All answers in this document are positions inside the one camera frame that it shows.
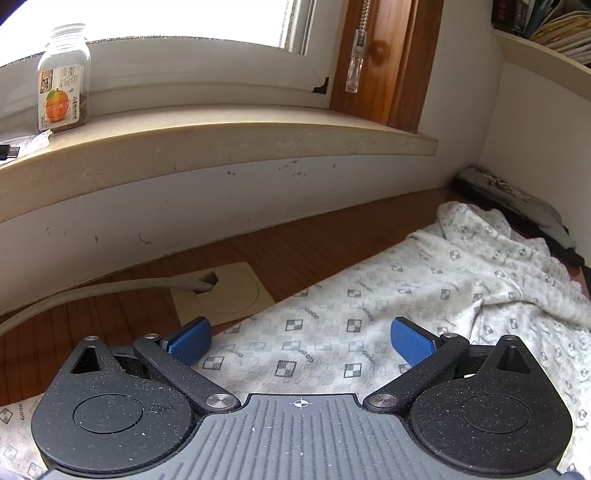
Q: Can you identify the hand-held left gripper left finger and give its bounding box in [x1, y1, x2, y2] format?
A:
[69, 318, 241, 412]

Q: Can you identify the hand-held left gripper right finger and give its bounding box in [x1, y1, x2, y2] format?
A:
[363, 318, 532, 412]

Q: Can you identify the white diamond-patterned pajama garment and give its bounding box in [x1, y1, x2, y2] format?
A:
[0, 200, 591, 480]

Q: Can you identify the grey printed garment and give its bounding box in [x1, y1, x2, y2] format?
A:
[457, 165, 571, 250]

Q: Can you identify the beige window sill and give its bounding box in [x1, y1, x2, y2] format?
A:
[0, 104, 439, 225]

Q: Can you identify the clear plastic bag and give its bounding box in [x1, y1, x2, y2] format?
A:
[0, 130, 52, 160]

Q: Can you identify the clear jar with orange label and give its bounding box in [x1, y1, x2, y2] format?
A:
[37, 23, 92, 136]

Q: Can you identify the wooden window trim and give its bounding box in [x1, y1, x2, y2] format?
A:
[329, 0, 440, 133]

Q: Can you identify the white framed window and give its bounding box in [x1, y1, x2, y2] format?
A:
[0, 0, 345, 121]

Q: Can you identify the row of books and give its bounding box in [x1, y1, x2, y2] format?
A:
[491, 0, 591, 66]

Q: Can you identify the beige desk cable grommet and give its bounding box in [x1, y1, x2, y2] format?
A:
[170, 261, 276, 327]

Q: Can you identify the off-white power cable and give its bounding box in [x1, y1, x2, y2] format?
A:
[0, 272, 218, 341]

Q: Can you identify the clear blind cord pull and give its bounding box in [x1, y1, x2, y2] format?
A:
[345, 0, 371, 94]

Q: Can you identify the beige wall shelf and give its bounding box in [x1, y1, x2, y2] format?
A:
[493, 28, 591, 118]

